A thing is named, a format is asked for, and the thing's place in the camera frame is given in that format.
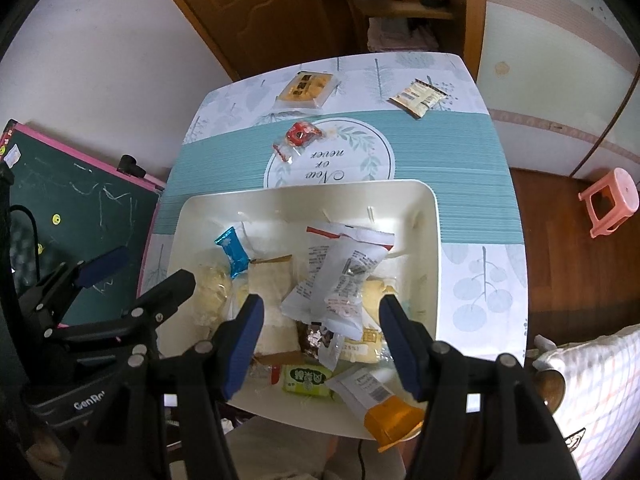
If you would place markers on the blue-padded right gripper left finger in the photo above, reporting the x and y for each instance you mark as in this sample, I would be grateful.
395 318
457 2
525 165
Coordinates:
234 346

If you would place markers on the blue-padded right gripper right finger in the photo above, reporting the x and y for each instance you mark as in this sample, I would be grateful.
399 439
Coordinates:
409 343

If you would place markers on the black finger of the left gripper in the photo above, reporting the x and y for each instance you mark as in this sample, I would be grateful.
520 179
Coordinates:
160 294

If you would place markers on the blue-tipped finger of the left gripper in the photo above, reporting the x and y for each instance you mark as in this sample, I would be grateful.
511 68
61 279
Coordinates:
58 290

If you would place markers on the white orange stick packet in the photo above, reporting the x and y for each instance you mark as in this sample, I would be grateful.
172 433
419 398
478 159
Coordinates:
386 417

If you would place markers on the blue white candy packet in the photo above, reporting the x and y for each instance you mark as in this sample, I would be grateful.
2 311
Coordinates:
230 243

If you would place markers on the white red-striped snack bag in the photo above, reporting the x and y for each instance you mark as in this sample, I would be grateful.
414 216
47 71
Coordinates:
340 259

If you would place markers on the red candy packet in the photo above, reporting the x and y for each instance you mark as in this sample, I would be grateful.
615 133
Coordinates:
296 139

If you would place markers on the cream Lipo biscuit packet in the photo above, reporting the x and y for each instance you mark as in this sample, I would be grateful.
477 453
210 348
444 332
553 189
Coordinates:
418 98

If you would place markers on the round yellow bun package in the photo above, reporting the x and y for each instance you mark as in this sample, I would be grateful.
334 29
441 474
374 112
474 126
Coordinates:
211 295

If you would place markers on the sliced bread package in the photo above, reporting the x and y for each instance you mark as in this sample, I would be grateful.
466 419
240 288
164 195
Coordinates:
272 280

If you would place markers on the brown chocolate snack packet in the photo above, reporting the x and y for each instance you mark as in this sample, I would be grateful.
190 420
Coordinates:
312 338

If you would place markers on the green snack packet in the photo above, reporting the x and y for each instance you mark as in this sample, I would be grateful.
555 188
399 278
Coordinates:
306 380

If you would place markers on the white plastic tray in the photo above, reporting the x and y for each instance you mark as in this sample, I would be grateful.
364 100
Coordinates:
272 223

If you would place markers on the white checked bedding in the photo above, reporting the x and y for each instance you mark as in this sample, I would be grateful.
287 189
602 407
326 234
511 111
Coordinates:
599 412

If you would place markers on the patterned teal tablecloth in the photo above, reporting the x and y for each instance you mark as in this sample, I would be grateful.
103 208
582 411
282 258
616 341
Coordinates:
454 149

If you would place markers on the pink plastic stool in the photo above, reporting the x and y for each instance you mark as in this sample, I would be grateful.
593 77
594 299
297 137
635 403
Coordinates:
610 201

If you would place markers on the yellow cracker pack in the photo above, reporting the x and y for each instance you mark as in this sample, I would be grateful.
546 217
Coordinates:
307 91

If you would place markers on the brown wooden door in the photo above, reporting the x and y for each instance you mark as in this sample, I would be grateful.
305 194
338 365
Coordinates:
250 37

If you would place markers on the folded pink cloth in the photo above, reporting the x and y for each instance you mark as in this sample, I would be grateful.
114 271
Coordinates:
400 34

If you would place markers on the wooden shelf unit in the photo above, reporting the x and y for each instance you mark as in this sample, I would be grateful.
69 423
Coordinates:
457 25

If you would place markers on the green chalkboard pink frame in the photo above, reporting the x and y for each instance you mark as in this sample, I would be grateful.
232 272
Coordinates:
74 208

